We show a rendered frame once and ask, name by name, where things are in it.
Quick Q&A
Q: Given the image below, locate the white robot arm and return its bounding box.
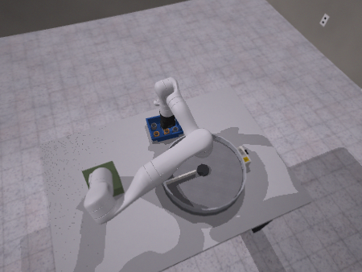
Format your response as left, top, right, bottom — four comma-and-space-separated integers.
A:
84, 77, 213, 225

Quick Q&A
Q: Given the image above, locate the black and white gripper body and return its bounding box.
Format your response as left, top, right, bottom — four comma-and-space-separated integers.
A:
154, 99, 175, 130

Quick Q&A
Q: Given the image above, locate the blue crate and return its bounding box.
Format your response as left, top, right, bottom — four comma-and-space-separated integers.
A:
146, 115, 184, 144

